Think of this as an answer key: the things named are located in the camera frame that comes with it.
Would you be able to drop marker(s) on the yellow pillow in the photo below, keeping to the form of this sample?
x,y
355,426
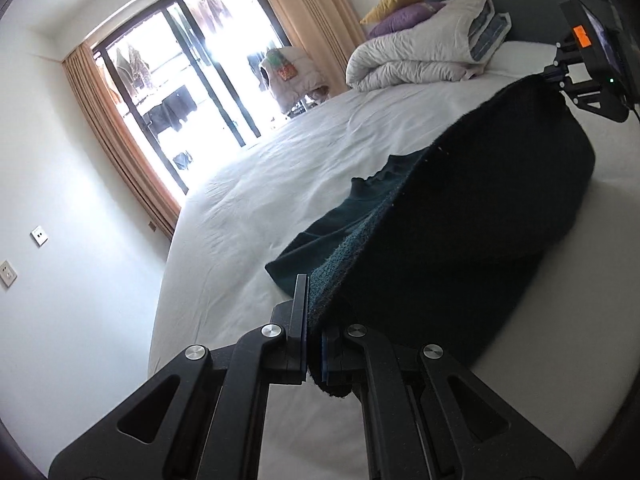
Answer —
x,y
395,2

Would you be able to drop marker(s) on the dark hanging laundry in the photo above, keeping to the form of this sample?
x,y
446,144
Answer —
x,y
172,107

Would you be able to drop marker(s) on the beige curtain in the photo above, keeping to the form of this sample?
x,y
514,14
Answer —
x,y
115,125
305,5

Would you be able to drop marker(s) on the bed with white sheet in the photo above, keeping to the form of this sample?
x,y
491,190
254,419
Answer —
x,y
280,170

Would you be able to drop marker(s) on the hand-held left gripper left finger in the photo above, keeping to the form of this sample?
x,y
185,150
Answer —
x,y
299,310

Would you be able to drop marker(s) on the white puffer jacket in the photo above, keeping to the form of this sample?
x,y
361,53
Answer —
x,y
295,75

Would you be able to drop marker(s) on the white wall socket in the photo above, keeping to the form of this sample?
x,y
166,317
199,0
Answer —
x,y
7,274

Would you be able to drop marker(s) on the purple pillow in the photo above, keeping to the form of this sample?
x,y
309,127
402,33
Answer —
x,y
395,22

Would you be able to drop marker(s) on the folded grey duvet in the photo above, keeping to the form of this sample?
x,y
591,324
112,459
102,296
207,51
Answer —
x,y
410,55

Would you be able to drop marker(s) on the dark green sweater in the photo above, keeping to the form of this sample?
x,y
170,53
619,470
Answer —
x,y
450,210

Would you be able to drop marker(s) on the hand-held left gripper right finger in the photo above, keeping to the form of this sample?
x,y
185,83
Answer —
x,y
335,360

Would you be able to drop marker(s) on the black framed sliding glass door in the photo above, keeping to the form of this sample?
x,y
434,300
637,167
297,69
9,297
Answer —
x,y
220,95

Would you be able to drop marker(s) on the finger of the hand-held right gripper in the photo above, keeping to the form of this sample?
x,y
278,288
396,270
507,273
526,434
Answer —
x,y
597,100
570,62

